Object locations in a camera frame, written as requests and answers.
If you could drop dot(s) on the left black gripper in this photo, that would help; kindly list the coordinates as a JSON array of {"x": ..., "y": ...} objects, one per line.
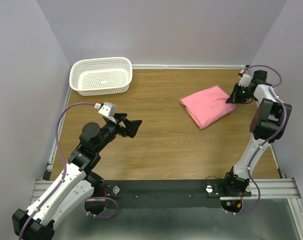
[{"x": 131, "y": 126}]

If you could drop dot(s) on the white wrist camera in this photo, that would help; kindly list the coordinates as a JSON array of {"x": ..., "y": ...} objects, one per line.
[
  {"x": 107, "y": 110},
  {"x": 244, "y": 78}
]

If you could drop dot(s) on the aluminium frame rail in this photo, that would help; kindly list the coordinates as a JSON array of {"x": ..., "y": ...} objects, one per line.
[{"x": 260, "y": 189}]

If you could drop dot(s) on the white perforated plastic basket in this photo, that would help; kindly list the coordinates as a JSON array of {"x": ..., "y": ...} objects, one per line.
[{"x": 101, "y": 76}]

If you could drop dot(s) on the pink t shirt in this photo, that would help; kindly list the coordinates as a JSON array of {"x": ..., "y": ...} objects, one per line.
[{"x": 207, "y": 106}]

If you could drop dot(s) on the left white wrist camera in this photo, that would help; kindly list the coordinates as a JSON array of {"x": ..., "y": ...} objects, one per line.
[{"x": 107, "y": 110}]

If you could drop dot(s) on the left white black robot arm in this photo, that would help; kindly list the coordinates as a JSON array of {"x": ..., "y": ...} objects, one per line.
[{"x": 75, "y": 184}]

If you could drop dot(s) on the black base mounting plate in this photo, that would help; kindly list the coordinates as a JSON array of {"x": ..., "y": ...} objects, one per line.
[{"x": 163, "y": 194}]

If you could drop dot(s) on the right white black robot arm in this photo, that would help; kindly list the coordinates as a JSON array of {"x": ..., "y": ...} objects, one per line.
[{"x": 267, "y": 126}]

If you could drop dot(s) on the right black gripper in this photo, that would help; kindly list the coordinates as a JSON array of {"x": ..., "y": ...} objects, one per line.
[{"x": 233, "y": 98}]

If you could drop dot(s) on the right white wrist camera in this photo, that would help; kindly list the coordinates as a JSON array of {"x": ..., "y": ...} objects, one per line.
[{"x": 244, "y": 78}]

